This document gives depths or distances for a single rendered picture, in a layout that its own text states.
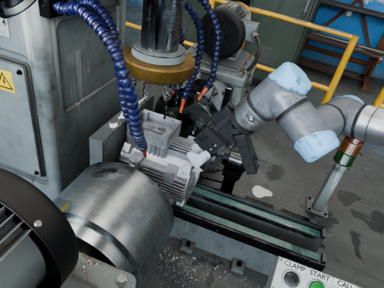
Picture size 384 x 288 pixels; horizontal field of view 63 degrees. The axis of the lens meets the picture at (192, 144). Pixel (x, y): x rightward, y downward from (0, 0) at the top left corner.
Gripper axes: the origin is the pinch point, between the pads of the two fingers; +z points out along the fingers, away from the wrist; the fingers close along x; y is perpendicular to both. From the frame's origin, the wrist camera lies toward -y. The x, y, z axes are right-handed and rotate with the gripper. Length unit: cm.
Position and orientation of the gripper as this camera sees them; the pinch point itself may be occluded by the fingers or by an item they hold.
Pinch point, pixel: (197, 170)
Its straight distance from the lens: 82.8
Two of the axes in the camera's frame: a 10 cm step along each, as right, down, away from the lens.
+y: -7.3, -6.7, -1.3
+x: -3.2, 5.1, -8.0
